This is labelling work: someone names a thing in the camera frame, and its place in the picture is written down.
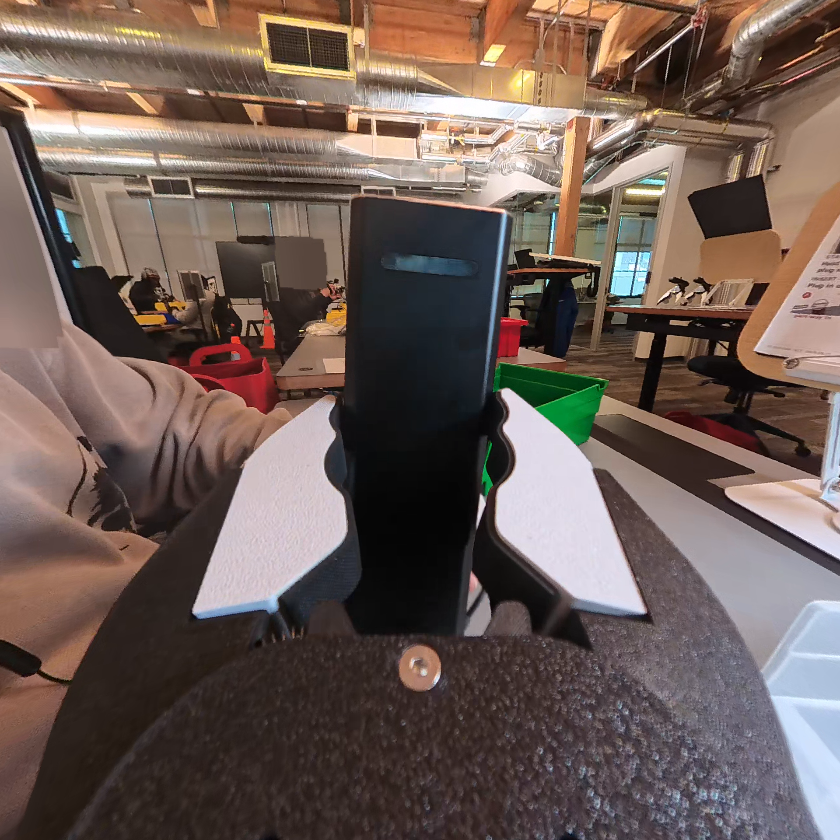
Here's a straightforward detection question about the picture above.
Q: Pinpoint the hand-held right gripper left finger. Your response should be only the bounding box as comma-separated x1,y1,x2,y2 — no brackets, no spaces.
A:
192,394,363,621

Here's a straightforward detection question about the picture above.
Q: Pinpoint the green plastic bin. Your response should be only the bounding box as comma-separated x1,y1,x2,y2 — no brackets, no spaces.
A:
482,362,610,496

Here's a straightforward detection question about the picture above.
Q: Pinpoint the red bin with handle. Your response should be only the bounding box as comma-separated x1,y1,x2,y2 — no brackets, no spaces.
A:
172,343,280,414

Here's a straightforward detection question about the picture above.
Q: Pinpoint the white plastic tray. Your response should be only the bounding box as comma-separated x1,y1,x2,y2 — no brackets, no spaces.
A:
761,600,840,834

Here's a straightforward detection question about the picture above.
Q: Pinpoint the wooden column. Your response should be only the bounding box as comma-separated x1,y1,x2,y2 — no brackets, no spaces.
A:
554,117,592,258

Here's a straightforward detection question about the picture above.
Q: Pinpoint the black flag panel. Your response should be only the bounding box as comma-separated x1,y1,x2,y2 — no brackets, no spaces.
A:
688,174,774,240

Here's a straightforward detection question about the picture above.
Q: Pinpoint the dark display board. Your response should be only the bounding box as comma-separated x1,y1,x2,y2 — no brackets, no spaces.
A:
215,239,277,299

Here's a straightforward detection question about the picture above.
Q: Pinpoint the grey table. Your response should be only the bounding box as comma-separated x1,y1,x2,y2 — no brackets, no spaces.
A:
276,335,347,398

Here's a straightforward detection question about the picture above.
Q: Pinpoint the white clipboard stand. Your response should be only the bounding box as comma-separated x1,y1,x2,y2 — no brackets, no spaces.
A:
725,390,840,559

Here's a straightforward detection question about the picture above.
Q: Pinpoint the black office chair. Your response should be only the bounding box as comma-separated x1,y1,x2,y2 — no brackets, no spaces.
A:
687,354,813,458

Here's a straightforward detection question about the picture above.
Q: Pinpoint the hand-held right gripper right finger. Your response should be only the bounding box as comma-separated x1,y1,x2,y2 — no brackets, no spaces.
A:
471,387,649,621

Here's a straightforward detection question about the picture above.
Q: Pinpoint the yellow framed air vent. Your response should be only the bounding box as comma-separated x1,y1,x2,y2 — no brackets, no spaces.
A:
259,13,357,81

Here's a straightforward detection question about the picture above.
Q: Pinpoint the black usb hub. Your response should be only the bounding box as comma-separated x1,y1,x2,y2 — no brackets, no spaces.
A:
343,194,514,636

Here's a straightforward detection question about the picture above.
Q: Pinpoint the black earphone cable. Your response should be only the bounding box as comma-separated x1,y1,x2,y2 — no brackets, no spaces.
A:
0,640,73,685

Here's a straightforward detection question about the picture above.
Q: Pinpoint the instruction sheet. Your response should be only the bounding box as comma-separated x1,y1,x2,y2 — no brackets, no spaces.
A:
755,217,840,358

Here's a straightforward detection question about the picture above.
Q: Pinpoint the wooden top desk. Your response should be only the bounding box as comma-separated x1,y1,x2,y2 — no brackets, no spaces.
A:
605,303,756,413

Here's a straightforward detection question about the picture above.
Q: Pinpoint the large silver air duct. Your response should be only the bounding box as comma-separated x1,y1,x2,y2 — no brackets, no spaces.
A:
0,7,651,119

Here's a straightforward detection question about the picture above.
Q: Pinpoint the dark blue jacket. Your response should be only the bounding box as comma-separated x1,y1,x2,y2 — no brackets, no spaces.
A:
545,279,578,358

